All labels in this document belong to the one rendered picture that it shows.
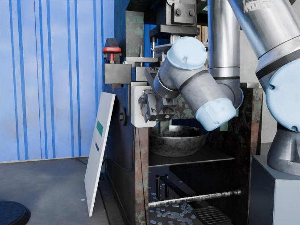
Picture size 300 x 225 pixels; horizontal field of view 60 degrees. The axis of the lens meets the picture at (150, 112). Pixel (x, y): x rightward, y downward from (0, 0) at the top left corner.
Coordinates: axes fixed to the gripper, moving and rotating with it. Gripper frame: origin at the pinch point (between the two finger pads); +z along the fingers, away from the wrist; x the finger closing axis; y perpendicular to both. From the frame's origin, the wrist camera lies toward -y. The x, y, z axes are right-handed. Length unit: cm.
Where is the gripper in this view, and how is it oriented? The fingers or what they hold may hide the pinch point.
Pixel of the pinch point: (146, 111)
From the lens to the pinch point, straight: 83.7
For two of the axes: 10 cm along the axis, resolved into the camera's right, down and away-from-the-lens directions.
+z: -2.6, 4.1, 8.8
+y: 1.5, 9.1, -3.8
